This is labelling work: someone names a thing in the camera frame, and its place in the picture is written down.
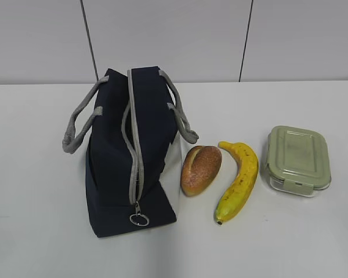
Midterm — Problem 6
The brown bread roll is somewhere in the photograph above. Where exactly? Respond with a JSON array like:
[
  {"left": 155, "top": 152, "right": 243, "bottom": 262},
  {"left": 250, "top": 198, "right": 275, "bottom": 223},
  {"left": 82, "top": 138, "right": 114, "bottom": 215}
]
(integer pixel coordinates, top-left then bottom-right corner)
[{"left": 180, "top": 145, "right": 222, "bottom": 197}]

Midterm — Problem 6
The navy blue lunch bag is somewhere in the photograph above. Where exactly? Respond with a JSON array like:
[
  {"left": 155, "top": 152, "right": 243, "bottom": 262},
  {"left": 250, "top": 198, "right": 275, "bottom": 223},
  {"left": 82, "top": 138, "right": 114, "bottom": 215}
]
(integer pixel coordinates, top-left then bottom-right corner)
[{"left": 62, "top": 67, "right": 198, "bottom": 237}]

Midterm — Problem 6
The yellow banana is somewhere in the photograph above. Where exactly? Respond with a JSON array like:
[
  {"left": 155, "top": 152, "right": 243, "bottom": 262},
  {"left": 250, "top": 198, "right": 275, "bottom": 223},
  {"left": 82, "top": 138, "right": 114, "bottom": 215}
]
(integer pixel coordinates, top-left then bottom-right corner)
[{"left": 214, "top": 141, "right": 259, "bottom": 225}]

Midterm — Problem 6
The green lidded glass container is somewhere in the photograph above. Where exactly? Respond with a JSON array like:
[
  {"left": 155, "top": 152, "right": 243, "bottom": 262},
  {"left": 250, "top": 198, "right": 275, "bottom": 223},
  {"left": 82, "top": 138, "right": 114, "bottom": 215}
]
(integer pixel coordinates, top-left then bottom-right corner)
[{"left": 264, "top": 126, "right": 332, "bottom": 197}]

